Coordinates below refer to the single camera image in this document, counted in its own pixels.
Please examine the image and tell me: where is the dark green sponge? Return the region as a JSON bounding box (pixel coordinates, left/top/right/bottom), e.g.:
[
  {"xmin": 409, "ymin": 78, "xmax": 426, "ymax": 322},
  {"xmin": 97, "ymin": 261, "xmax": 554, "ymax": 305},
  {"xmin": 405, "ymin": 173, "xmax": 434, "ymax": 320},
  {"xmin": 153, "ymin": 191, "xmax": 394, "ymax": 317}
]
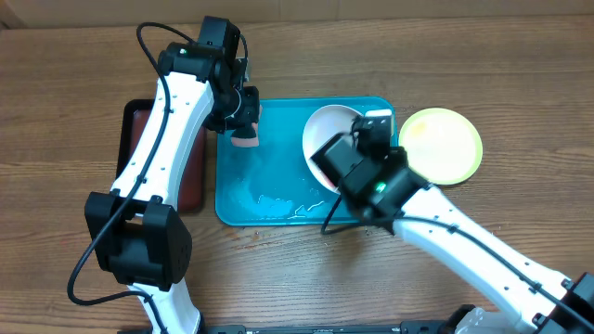
[{"xmin": 231, "ymin": 106, "xmax": 263, "ymax": 148}]

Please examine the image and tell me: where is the white pink-rimmed plate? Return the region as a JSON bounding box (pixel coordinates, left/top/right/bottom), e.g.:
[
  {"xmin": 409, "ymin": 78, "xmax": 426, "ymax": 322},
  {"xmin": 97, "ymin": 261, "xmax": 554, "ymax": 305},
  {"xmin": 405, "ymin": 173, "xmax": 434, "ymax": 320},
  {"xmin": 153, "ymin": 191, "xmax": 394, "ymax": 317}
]
[{"xmin": 302, "ymin": 105, "xmax": 363, "ymax": 194}]

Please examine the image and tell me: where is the yellow-green plate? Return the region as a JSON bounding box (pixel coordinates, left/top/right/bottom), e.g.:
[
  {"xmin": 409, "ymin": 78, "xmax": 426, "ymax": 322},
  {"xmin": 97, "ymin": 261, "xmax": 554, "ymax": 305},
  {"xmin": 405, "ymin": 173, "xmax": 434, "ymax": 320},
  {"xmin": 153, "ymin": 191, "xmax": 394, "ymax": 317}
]
[{"xmin": 398, "ymin": 108, "xmax": 484, "ymax": 186}]

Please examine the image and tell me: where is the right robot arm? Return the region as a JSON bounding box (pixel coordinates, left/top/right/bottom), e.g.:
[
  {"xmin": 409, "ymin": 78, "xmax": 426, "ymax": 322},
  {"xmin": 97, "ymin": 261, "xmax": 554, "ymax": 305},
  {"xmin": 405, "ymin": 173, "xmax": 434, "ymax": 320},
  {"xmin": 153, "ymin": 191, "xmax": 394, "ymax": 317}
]
[{"xmin": 341, "ymin": 108, "xmax": 593, "ymax": 333}]

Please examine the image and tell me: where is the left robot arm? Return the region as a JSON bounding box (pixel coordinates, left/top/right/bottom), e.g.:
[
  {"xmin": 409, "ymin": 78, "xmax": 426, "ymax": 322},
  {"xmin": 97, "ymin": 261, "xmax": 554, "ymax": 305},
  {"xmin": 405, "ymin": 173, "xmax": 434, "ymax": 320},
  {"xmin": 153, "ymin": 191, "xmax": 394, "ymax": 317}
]
[{"xmin": 67, "ymin": 37, "xmax": 262, "ymax": 333}]

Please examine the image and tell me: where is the black tray with red liquid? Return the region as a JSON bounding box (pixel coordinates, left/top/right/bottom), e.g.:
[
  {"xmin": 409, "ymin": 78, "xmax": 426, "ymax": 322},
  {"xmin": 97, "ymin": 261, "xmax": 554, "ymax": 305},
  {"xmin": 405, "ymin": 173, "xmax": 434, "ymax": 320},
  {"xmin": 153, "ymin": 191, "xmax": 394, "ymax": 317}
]
[{"xmin": 116, "ymin": 99, "xmax": 207, "ymax": 213}]

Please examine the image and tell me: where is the teal plastic serving tray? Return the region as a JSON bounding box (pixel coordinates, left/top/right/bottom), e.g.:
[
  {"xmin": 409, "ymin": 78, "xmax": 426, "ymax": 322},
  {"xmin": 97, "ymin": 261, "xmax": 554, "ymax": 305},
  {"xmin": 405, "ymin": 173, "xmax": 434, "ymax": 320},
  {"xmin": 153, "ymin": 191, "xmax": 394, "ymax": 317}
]
[{"xmin": 214, "ymin": 96, "xmax": 394, "ymax": 226}]

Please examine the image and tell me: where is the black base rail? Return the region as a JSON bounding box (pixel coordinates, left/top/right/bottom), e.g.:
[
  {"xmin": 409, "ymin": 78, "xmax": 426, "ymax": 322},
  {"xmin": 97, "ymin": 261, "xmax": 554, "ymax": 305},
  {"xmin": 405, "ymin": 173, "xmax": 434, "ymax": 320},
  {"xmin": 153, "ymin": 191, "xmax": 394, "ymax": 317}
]
[{"xmin": 118, "ymin": 319, "xmax": 530, "ymax": 334}]

